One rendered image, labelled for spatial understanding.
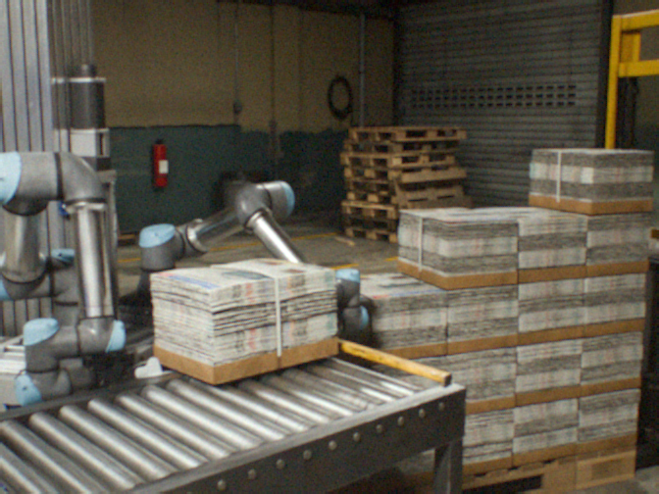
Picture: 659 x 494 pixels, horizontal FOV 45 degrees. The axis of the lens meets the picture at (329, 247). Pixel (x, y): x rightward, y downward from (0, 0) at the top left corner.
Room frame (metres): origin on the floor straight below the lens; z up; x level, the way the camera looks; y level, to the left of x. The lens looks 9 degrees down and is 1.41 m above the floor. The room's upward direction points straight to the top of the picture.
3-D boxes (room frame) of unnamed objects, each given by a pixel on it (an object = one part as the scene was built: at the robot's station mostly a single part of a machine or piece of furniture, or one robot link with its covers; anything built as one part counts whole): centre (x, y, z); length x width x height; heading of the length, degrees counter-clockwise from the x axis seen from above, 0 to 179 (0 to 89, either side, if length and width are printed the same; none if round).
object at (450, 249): (2.88, -0.46, 0.95); 0.38 x 0.29 x 0.23; 21
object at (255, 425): (1.65, 0.22, 0.77); 0.47 x 0.05 x 0.05; 41
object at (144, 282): (2.66, 0.58, 0.87); 0.15 x 0.15 x 0.10
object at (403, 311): (2.83, -0.34, 0.42); 1.17 x 0.39 x 0.83; 112
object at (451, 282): (2.88, -0.46, 0.86); 0.38 x 0.29 x 0.04; 21
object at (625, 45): (3.57, -1.29, 0.97); 0.09 x 0.09 x 1.75; 22
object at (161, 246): (2.67, 0.58, 0.98); 0.13 x 0.12 x 0.14; 144
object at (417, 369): (1.95, -0.14, 0.81); 0.43 x 0.03 x 0.02; 41
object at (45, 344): (1.75, 0.64, 0.91); 0.11 x 0.08 x 0.11; 115
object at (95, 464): (1.44, 0.47, 0.77); 0.47 x 0.05 x 0.05; 41
